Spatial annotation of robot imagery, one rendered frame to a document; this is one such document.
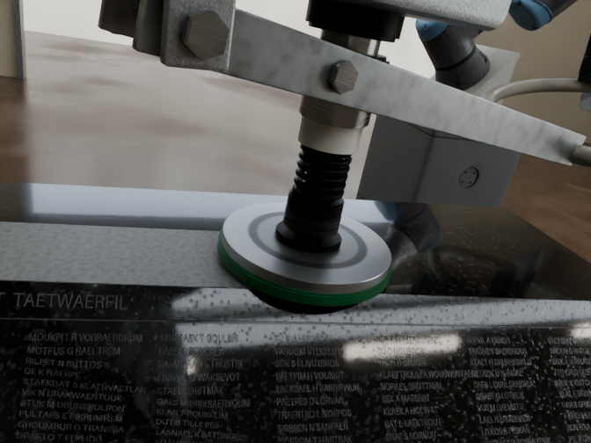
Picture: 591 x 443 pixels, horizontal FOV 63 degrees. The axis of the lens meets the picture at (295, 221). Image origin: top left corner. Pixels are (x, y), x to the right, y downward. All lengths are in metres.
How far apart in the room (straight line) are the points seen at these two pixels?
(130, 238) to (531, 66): 6.98
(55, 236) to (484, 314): 0.53
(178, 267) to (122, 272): 0.06
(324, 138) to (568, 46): 7.25
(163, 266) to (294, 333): 0.16
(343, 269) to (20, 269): 0.34
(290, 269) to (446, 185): 1.27
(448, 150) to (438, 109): 1.13
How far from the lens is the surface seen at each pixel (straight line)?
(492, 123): 0.66
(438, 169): 1.70
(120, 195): 0.73
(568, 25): 7.63
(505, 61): 1.86
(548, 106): 7.79
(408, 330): 0.59
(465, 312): 0.64
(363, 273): 0.55
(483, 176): 1.83
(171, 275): 0.54
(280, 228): 0.59
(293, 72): 0.43
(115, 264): 0.56
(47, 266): 0.56
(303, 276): 0.51
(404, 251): 0.70
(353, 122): 0.52
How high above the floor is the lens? 1.09
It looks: 24 degrees down
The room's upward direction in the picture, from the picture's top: 11 degrees clockwise
